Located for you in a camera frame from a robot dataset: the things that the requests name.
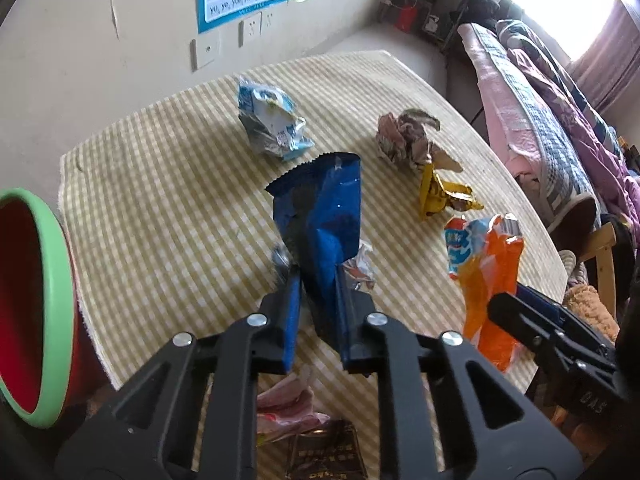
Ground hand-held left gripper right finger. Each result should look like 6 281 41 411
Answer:
336 265 583 480

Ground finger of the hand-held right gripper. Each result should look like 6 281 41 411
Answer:
487 292 557 357
516 283 612 357

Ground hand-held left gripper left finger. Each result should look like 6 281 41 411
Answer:
60 267 303 480

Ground orange plastic wrapper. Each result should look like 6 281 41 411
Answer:
444 213 525 372

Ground dark blue snack wrapper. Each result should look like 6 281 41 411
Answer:
265 152 362 356

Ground yellow foil wrapper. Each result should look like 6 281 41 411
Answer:
419 164 485 221

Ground brown paper wrapper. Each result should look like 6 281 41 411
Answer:
377 108 463 173

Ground red bucket with green rim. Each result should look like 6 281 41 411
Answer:
0 187 106 428

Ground tan fluffy cushion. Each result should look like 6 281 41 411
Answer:
564 284 618 343

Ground grey slippers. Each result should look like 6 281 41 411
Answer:
557 250 592 287

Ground small silver wrapper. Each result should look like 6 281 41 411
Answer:
345 242 376 291

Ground wooden chair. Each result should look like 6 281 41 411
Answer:
550 222 621 321

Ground pink red snack wrapper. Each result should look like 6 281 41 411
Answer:
256 367 331 446

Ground dark brown snack wrapper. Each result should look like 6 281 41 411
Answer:
285 420 368 480

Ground yellow checked tablecloth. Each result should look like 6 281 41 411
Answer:
59 50 568 480

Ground bed with checked cover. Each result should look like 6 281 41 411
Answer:
457 22 640 231

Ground blue white crumpled wrapper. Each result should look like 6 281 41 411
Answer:
236 76 315 161

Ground purple floral blanket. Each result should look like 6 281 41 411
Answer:
495 20 640 211

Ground pink curtain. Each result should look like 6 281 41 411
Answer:
570 0 640 116

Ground dark metal shelf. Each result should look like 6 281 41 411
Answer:
380 0 481 53

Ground white wall switch plate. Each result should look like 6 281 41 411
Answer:
190 30 222 72

